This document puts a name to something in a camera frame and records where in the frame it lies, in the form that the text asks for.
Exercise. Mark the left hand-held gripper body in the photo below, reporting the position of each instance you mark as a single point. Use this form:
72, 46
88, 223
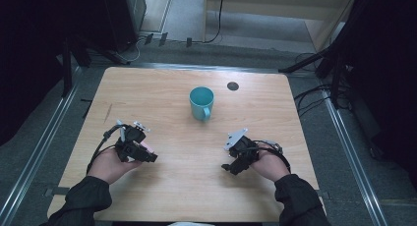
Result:
131, 144

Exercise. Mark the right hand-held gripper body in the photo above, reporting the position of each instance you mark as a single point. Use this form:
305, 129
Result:
243, 147

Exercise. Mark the person's left hand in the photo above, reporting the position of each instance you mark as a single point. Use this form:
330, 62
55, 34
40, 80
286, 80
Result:
109, 165

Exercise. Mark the person's right hand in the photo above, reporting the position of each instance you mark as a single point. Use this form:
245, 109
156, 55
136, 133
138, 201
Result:
270, 165

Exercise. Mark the black round table grommet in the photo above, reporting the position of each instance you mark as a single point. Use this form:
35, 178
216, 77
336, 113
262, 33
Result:
232, 86

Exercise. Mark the black metal stand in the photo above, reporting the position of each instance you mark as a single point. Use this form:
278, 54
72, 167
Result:
67, 68
334, 68

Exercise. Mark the black power plug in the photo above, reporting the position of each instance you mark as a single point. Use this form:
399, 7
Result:
189, 42
148, 38
163, 39

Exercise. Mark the black computer cabinet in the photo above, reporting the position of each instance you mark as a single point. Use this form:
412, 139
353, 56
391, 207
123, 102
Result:
126, 16

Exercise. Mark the dark curtain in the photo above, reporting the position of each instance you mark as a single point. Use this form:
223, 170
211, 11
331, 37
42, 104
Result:
29, 55
387, 72

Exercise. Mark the light wooden furniture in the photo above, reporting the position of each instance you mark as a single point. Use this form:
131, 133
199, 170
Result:
262, 6

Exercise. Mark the metal floor rail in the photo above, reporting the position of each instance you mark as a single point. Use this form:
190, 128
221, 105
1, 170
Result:
36, 154
355, 154

